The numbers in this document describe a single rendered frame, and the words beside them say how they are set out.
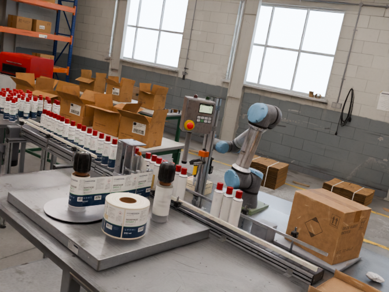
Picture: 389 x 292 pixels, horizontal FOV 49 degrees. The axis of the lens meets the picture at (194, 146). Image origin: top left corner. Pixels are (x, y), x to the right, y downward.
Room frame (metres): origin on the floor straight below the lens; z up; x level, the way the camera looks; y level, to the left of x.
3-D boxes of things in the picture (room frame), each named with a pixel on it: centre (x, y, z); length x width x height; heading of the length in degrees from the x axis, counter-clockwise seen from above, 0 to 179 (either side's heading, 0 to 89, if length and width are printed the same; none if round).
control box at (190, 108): (2.41, 0.01, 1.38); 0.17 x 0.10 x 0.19; 104
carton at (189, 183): (2.74, -0.07, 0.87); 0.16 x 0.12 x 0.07; 58
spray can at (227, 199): (2.10, -0.22, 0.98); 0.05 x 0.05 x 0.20
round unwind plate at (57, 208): (1.94, 0.51, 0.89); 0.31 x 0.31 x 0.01
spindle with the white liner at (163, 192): (2.02, 0.11, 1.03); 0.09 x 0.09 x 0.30
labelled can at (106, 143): (2.79, 0.58, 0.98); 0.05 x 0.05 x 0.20
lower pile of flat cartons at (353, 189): (6.20, -2.39, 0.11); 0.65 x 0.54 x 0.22; 55
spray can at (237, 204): (2.07, -0.26, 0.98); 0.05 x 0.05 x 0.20
